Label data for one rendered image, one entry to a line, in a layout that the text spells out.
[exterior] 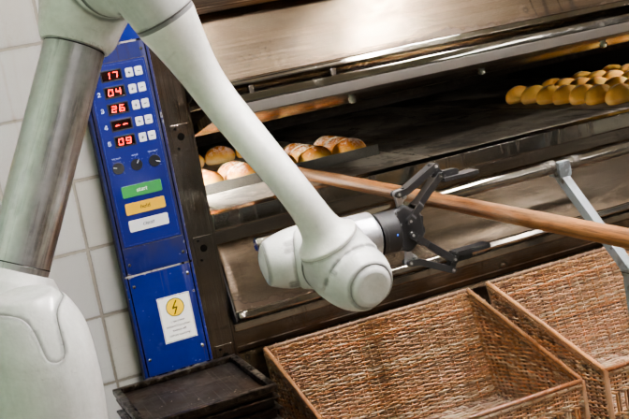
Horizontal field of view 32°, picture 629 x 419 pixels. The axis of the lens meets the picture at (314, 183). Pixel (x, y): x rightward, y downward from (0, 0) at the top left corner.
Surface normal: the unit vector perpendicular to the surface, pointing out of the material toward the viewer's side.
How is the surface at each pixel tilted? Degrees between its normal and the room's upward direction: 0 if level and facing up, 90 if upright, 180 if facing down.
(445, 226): 70
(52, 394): 88
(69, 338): 75
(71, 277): 90
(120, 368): 90
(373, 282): 104
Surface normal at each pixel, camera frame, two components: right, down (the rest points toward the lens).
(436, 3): 0.29, -0.26
